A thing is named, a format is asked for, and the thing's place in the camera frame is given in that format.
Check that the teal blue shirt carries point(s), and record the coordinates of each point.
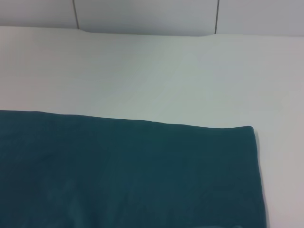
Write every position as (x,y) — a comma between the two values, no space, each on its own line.
(118,175)

